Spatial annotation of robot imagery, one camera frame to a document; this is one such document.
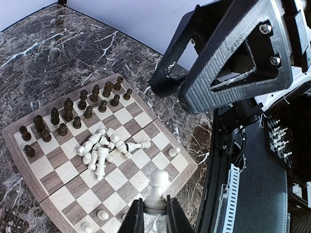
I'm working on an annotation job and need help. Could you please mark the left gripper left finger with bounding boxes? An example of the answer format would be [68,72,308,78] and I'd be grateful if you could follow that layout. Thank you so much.
[119,198,144,233]

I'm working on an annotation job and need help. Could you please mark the dark king chess piece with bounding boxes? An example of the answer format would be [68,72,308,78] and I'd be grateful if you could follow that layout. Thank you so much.
[78,89,88,110]

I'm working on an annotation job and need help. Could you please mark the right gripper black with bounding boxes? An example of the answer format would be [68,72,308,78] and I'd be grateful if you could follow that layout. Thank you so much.
[178,0,311,114]

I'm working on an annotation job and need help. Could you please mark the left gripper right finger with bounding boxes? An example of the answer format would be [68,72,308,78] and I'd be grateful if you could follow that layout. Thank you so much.
[166,195,194,233]

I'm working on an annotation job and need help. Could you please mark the white slotted cable duct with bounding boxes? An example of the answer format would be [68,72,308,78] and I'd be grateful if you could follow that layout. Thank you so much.
[221,164,240,233]

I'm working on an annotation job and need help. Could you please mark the white pawn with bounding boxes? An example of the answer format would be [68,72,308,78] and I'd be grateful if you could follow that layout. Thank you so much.
[168,147,181,157]
[81,222,92,233]
[97,210,109,221]

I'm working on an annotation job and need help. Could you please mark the dark queen chess piece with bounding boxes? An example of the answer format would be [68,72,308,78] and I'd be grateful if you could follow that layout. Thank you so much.
[63,98,73,121]

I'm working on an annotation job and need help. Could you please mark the wooden chessboard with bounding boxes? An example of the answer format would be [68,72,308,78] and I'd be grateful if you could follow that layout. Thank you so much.
[2,74,197,233]

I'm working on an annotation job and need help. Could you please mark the dark bishop chess piece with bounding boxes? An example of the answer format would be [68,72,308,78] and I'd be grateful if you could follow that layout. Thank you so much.
[90,84,100,102]

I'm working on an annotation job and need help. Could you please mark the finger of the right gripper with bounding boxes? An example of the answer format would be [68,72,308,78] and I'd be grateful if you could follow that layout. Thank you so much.
[149,4,219,98]

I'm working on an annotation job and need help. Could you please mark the white pawn second row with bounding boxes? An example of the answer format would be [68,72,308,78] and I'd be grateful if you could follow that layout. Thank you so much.
[143,169,169,216]

